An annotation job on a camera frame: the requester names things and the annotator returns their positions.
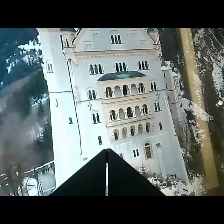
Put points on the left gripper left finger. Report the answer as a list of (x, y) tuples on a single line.
[(90, 179)]

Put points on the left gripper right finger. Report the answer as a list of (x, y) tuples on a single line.
[(127, 180)]

